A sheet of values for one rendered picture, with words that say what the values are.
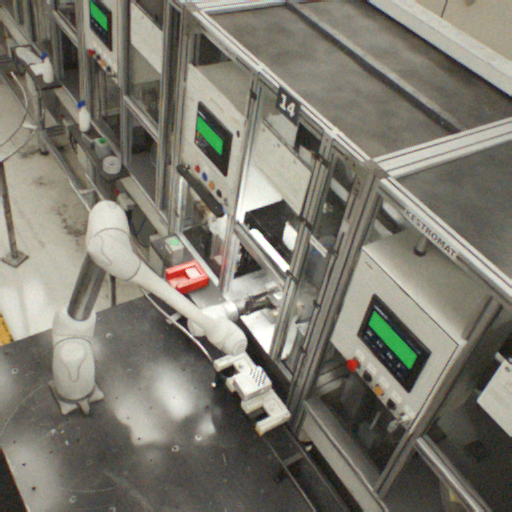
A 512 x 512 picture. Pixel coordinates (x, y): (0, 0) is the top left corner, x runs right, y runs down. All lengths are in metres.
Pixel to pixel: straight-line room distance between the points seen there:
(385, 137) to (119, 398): 1.56
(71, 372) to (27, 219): 2.17
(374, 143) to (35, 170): 3.45
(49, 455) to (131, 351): 0.58
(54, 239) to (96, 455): 2.10
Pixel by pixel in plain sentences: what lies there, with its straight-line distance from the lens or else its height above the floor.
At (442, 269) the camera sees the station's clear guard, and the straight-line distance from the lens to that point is 1.83.
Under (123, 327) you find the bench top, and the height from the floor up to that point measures 0.68.
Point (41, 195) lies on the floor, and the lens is 4.88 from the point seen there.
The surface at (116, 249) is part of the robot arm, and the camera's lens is 2.30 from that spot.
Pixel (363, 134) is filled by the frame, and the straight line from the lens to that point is 2.09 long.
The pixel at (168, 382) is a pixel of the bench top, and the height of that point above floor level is 0.68.
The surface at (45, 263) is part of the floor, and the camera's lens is 4.37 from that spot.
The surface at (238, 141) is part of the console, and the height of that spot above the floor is 1.72.
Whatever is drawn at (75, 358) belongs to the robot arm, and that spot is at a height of 0.95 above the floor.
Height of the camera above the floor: 3.09
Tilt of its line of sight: 43 degrees down
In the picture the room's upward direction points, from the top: 11 degrees clockwise
